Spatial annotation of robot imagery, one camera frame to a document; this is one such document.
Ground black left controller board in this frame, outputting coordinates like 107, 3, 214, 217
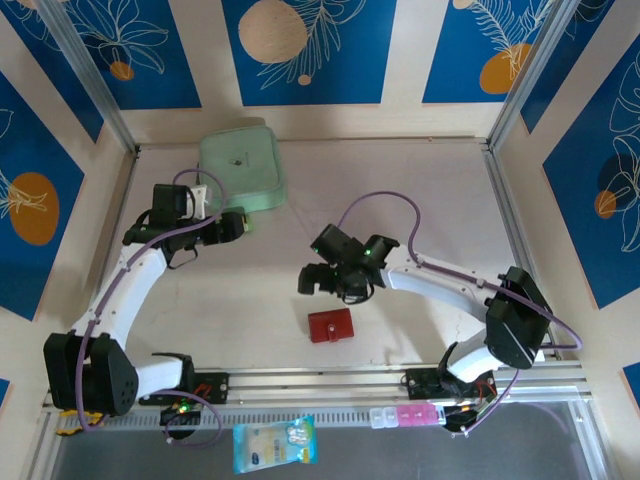
158, 403, 205, 427

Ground pink and clear pill organizer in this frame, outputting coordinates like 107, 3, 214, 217
369, 404, 446, 430

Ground wet wipes packet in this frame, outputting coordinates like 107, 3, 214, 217
232, 414, 317, 475

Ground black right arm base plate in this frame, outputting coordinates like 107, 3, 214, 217
405, 367, 497, 402

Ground yellow handled pliers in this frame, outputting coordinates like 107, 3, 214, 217
55, 410, 114, 435

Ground grey slotted cable duct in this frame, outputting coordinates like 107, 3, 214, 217
102, 405, 451, 427

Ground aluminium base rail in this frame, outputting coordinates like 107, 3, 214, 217
42, 363, 594, 416

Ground black right controller board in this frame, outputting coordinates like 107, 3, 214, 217
442, 402, 497, 435

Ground aluminium side rail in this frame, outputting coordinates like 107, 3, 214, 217
482, 142, 560, 362
82, 147, 142, 326

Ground red card holder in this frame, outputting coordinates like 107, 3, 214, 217
307, 308, 356, 346

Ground aluminium frame post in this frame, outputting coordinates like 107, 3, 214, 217
37, 0, 140, 154
487, 0, 587, 151

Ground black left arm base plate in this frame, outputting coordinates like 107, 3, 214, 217
139, 370, 231, 406

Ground black controller board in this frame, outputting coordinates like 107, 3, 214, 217
158, 403, 205, 427
442, 402, 497, 435

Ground mint green zip pouch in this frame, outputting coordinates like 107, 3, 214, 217
196, 124, 290, 214

